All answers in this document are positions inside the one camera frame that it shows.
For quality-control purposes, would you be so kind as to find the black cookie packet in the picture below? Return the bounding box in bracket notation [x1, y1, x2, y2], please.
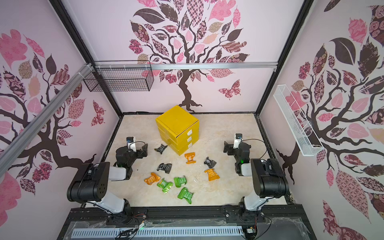
[204, 157, 217, 169]
[157, 163, 172, 174]
[154, 144, 168, 155]

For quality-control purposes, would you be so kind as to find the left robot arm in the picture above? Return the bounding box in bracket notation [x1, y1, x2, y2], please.
[67, 142, 148, 217]

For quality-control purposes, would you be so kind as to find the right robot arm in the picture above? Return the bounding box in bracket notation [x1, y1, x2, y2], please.
[223, 141, 290, 215]

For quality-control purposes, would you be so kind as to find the yellow three-drawer cabinet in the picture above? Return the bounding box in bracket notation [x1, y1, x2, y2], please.
[156, 106, 200, 156]

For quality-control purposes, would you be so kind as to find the orange cookie packet left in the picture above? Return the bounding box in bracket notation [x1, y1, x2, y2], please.
[144, 172, 161, 185]

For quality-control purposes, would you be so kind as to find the orange cookie packet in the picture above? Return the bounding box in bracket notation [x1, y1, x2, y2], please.
[185, 152, 196, 164]
[204, 169, 220, 182]
[144, 172, 161, 185]

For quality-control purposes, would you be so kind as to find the orange cookie packet right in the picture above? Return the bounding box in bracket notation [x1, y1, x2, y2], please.
[204, 169, 220, 182]

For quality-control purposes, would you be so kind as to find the green cookie packet left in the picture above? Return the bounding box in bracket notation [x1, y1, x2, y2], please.
[157, 179, 174, 194]

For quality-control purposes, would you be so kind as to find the green cookie packet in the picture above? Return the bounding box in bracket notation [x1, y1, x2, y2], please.
[157, 179, 174, 194]
[174, 176, 187, 188]
[178, 187, 194, 204]

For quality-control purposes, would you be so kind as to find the orange cookie packet centre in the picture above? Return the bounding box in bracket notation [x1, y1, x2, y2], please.
[185, 152, 196, 164]

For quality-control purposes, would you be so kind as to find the green cookie packet middle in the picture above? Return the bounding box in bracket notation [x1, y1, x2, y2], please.
[174, 176, 187, 188]

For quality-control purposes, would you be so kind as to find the green cookie packet front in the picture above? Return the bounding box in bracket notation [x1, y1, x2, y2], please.
[178, 187, 194, 204]

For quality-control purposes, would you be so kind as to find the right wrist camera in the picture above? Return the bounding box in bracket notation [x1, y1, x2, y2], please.
[233, 133, 243, 149]

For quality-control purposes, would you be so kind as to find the black wire basket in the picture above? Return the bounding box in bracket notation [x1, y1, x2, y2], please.
[84, 60, 154, 92]

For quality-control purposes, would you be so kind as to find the white wire basket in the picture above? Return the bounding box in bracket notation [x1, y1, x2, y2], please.
[273, 85, 325, 157]

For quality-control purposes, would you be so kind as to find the white slotted cable duct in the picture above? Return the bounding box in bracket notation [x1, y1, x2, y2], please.
[70, 226, 244, 240]

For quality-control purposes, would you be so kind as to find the aluminium rail back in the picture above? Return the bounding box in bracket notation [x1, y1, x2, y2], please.
[96, 62, 278, 70]

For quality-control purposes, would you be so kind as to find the aluminium rail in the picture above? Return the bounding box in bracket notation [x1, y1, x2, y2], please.
[96, 62, 278, 70]
[1, 63, 94, 175]

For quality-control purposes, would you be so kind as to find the black base frame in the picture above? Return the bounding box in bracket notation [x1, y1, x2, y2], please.
[58, 205, 317, 240]

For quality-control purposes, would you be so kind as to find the aluminium rail left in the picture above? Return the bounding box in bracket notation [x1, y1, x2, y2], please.
[1, 63, 94, 175]

